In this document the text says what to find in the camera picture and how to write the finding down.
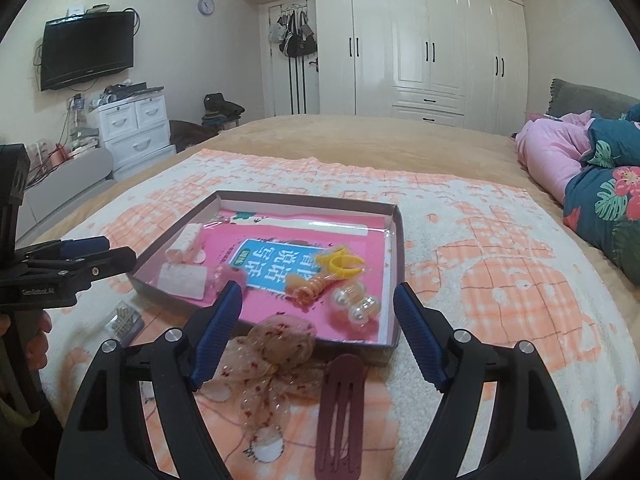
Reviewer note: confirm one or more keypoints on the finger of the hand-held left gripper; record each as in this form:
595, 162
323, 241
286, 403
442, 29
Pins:
80, 246
105, 262

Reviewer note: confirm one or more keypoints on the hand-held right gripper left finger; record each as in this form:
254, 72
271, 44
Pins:
217, 330

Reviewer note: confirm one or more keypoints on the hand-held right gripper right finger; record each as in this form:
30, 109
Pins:
420, 335

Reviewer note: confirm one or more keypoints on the shallow brown cardboard box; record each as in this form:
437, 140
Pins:
150, 272

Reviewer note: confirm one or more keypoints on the white card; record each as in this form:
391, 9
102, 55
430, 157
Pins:
182, 282

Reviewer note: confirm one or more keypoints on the beige polka dot bow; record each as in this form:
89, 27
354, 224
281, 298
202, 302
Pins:
280, 350

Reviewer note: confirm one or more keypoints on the cream hair claw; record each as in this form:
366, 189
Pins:
184, 244

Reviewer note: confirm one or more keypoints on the yellow spiral hair clip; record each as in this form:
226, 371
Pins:
305, 292

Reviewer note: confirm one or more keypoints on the small clear-lid jewelry box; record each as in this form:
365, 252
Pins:
122, 322

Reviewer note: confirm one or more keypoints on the person's left hand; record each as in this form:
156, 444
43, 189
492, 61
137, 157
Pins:
40, 332

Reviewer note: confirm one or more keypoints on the orange and white fleece blanket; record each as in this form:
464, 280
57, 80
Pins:
475, 260

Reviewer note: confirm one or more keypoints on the white drawer cabinet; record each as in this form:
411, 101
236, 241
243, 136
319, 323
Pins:
135, 130

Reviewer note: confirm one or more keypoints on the maroon snap hair clip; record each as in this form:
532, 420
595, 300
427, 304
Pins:
327, 435

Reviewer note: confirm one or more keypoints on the dark brown bag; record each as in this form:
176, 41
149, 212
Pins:
192, 135

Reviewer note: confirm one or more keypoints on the clutter on drawer cabinet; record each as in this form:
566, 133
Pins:
130, 91

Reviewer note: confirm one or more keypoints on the dark clothes pile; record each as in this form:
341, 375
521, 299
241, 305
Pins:
222, 106

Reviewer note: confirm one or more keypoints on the bed with yellow sheet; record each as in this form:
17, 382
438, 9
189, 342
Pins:
375, 135

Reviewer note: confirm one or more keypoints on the pink quilt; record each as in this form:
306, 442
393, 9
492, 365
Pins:
545, 160

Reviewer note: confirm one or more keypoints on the blue floral quilt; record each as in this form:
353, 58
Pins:
605, 200

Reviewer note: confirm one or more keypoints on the white door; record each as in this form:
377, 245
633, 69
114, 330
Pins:
287, 90

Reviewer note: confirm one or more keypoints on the white hanging handbag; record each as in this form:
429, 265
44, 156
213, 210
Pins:
274, 34

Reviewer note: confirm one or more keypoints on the grey pillow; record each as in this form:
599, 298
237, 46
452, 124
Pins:
575, 95

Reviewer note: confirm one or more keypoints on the black hanging handbag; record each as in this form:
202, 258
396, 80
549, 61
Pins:
290, 42

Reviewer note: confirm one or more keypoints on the white wardrobe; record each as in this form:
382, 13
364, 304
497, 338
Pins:
425, 45

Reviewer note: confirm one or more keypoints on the dark brown hanging handbag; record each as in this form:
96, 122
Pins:
307, 42

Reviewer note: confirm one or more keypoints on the black wall television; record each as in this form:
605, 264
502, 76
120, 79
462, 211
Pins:
87, 50

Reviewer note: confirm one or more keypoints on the purple wall clock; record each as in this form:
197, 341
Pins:
206, 6

